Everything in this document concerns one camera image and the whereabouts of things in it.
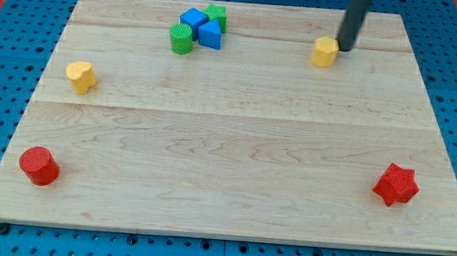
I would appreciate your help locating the yellow hexagon block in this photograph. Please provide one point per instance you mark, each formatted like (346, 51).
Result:
(324, 52)

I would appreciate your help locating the light wooden board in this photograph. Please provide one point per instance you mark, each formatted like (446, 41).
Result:
(249, 143)

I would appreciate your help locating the blue triangle block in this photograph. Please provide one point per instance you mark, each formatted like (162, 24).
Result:
(210, 35)

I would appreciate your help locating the green cylinder block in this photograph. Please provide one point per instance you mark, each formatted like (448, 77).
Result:
(181, 41)

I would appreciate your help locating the blue cube block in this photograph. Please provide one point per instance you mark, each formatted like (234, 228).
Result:
(194, 19)

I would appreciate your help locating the green star block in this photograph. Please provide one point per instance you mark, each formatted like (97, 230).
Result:
(215, 12)

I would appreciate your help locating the yellow heart block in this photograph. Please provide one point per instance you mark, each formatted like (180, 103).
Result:
(81, 76)

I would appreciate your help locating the red star block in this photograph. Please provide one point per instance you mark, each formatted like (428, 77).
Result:
(396, 184)

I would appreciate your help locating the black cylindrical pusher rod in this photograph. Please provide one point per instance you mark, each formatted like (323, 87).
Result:
(351, 23)

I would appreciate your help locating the red cylinder block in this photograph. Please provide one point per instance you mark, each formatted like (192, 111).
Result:
(39, 166)

